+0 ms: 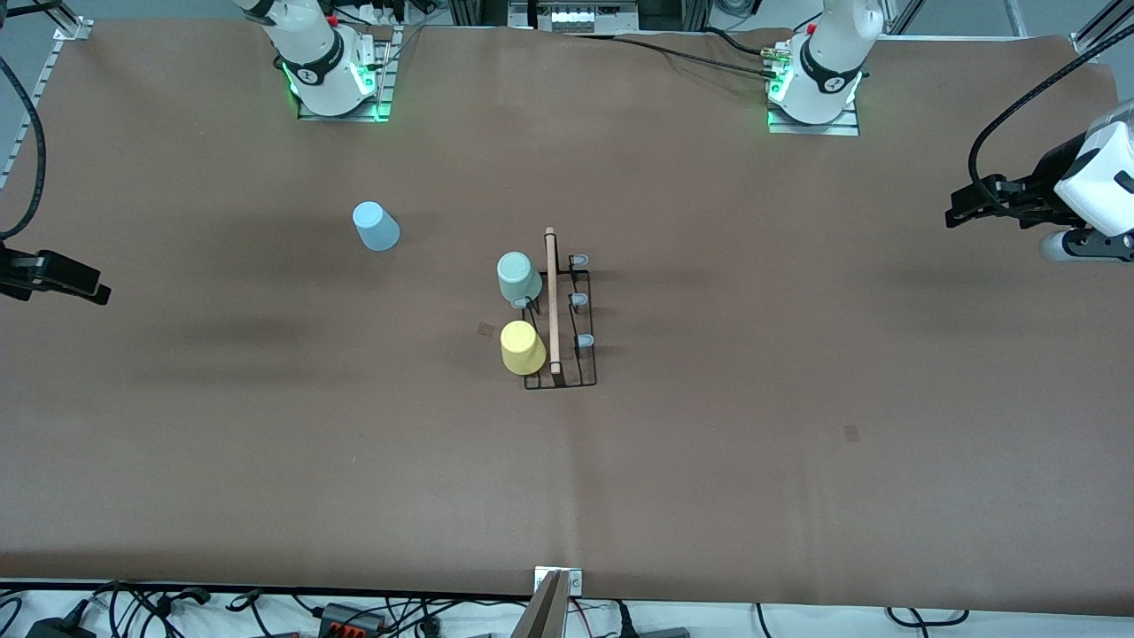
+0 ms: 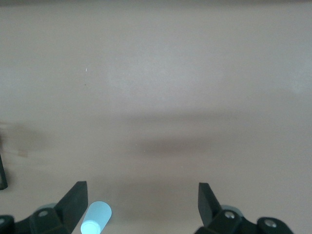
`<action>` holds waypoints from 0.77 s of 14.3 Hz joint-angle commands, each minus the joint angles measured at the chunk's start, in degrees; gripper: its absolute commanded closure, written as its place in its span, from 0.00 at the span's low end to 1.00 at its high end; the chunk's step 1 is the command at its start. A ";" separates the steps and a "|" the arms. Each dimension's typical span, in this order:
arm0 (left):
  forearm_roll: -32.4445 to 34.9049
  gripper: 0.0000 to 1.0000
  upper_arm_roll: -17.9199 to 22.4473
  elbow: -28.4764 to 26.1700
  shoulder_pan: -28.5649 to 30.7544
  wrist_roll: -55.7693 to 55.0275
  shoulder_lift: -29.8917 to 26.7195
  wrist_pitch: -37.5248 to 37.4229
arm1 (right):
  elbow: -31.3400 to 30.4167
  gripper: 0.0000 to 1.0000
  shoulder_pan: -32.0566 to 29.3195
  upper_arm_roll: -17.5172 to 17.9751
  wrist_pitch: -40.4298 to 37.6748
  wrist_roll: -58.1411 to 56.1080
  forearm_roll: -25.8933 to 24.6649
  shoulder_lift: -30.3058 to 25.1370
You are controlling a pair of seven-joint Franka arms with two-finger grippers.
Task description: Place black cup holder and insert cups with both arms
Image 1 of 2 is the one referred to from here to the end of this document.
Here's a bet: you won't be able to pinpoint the pale green plastic cup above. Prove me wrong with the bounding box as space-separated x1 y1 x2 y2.
496 252 543 304

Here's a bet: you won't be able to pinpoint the yellow plastic cup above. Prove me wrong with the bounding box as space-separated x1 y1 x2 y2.
500 320 548 376

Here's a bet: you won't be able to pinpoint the black wire cup holder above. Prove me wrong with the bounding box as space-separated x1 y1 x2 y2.
512 227 598 391

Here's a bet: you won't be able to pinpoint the light blue plastic cup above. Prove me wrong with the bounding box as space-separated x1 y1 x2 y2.
352 201 400 253

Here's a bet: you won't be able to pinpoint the black power adapter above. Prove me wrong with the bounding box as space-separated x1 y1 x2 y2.
25 616 97 638

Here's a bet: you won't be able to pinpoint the white power strip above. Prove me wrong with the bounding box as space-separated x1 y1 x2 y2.
350 0 413 26

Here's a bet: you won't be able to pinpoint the black terminal block orange levers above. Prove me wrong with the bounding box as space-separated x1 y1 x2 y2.
317 603 388 635

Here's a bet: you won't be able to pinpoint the grey connector box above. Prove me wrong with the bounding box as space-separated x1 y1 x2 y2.
508 0 641 35

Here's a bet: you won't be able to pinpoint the brown table mat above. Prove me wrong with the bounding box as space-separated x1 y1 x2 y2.
0 19 1134 617

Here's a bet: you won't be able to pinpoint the black plug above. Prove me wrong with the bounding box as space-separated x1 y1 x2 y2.
620 603 692 638

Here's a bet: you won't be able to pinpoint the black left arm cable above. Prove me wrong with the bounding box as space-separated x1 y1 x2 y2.
967 44 1134 191

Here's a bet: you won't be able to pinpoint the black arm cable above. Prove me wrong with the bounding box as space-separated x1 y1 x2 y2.
967 44 1134 191
0 55 47 242

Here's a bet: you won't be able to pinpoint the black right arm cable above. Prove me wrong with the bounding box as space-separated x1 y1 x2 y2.
0 55 47 242

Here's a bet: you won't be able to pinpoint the perforated white metal rail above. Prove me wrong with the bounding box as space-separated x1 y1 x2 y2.
0 35 67 189

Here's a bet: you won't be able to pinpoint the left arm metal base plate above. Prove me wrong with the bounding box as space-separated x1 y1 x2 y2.
767 96 861 136

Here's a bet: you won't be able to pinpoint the long black cable on mat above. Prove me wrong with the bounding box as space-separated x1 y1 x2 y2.
611 34 781 82

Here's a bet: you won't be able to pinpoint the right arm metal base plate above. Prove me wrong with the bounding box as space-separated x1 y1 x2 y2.
297 27 392 122

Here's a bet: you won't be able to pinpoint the black cable loop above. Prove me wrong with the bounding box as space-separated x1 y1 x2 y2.
886 607 971 628

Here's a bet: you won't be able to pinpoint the white mounting bracket plate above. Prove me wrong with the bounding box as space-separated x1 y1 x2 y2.
534 567 584 596

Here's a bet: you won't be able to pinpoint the metal camera post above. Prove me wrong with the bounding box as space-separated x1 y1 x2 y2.
512 572 570 638

